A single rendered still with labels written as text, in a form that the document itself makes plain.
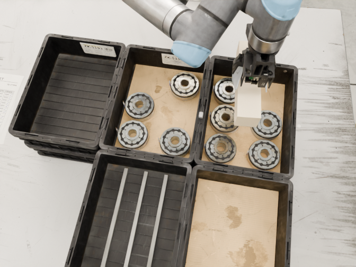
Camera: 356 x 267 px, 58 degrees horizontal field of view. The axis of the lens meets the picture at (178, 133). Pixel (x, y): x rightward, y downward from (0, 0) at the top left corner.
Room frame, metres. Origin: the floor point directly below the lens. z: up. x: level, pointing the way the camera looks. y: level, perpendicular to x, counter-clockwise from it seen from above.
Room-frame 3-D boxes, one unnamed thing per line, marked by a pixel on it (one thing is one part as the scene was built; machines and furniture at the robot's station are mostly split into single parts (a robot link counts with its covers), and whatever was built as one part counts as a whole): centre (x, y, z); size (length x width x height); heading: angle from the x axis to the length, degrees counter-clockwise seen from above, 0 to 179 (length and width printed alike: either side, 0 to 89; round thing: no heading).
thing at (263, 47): (0.44, -0.20, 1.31); 0.08 x 0.08 x 0.05
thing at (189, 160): (0.51, 0.06, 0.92); 0.40 x 0.30 x 0.02; 167
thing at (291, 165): (0.44, -0.23, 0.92); 0.40 x 0.30 x 0.02; 167
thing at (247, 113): (0.46, -0.20, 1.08); 0.24 x 0.06 x 0.06; 172
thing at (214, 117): (0.45, -0.17, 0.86); 0.10 x 0.10 x 0.01
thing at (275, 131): (0.42, -0.30, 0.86); 0.10 x 0.10 x 0.01
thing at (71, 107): (0.57, 0.35, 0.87); 0.40 x 0.30 x 0.11; 167
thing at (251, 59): (0.43, -0.20, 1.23); 0.09 x 0.08 x 0.12; 172
